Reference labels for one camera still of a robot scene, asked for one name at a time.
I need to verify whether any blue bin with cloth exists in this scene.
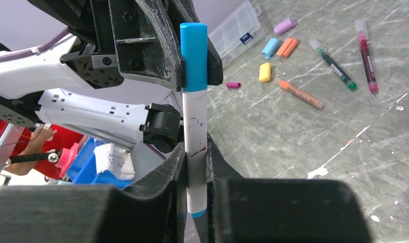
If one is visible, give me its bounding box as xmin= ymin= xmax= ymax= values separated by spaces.
xmin=66 ymin=138 xmax=135 ymax=189

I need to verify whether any yellow highlighter cap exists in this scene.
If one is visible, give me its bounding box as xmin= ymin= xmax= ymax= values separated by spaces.
xmin=258 ymin=63 xmax=271 ymax=83

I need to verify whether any green marker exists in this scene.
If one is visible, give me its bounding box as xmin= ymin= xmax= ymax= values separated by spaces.
xmin=309 ymin=38 xmax=357 ymax=91

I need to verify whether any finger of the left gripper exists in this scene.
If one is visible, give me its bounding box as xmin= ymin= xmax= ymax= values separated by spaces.
xmin=168 ymin=1 xmax=224 ymax=86
xmin=108 ymin=1 xmax=182 ymax=91

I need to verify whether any orange marker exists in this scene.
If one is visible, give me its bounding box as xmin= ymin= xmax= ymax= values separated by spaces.
xmin=275 ymin=77 xmax=325 ymax=110

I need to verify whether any dark red marker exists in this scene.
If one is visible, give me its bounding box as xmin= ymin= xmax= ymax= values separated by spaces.
xmin=354 ymin=19 xmax=379 ymax=95

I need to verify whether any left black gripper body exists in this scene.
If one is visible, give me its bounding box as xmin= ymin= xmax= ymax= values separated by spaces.
xmin=30 ymin=0 xmax=124 ymax=89

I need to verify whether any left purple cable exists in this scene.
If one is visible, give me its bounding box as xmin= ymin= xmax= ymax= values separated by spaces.
xmin=0 ymin=26 xmax=70 ymax=64

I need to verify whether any blue highlighter cap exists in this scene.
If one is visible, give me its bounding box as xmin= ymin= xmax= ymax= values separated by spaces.
xmin=262 ymin=38 xmax=279 ymax=60

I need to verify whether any clear plastic parts box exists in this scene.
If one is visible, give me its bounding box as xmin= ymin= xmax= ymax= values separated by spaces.
xmin=209 ymin=1 xmax=265 ymax=68

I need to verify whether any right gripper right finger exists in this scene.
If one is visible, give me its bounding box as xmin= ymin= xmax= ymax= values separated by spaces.
xmin=206 ymin=138 xmax=373 ymax=242

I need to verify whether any orange highlighter cap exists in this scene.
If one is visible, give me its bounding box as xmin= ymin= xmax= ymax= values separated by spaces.
xmin=276 ymin=38 xmax=298 ymax=58

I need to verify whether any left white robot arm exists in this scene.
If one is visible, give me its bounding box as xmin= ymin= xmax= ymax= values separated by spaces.
xmin=0 ymin=1 xmax=223 ymax=153

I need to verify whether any magenta marker cap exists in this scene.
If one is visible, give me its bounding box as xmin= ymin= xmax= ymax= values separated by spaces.
xmin=226 ymin=82 xmax=242 ymax=89

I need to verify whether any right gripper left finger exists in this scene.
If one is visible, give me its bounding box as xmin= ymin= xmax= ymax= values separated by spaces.
xmin=0 ymin=143 xmax=186 ymax=242

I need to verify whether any pink highlighter cap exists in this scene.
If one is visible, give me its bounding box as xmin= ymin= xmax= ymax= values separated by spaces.
xmin=274 ymin=17 xmax=296 ymax=36

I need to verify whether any person in red shirt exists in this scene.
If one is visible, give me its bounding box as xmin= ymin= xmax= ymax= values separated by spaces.
xmin=0 ymin=119 xmax=88 ymax=180

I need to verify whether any blue capped white marker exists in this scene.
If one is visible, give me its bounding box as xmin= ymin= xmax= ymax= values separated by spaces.
xmin=179 ymin=22 xmax=209 ymax=219

